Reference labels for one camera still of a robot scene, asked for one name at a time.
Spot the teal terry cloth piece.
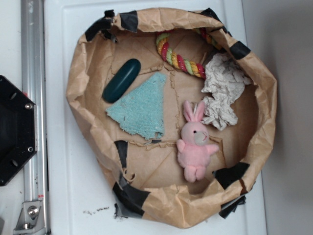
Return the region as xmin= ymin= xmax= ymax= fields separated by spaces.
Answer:
xmin=106 ymin=72 xmax=166 ymax=140

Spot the metal corner bracket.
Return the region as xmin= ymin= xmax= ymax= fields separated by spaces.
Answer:
xmin=13 ymin=201 xmax=45 ymax=235

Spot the aluminium extrusion rail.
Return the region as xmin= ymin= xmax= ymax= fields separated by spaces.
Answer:
xmin=21 ymin=0 xmax=51 ymax=235

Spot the brown paper bag bin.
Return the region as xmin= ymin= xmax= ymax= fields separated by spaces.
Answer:
xmin=66 ymin=8 xmax=277 ymax=228

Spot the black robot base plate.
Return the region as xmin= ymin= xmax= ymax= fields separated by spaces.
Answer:
xmin=0 ymin=76 xmax=37 ymax=187

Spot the crumpled white paper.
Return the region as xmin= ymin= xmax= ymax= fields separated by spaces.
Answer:
xmin=201 ymin=53 xmax=251 ymax=131

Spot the pink plush bunny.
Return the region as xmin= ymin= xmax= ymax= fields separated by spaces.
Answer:
xmin=177 ymin=100 xmax=219 ymax=183

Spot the multicolour rope ring toy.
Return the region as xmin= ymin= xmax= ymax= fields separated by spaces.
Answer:
xmin=156 ymin=27 xmax=222 ymax=80

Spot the dark green plastic pickle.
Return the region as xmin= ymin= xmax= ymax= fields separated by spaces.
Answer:
xmin=102 ymin=59 xmax=141 ymax=103

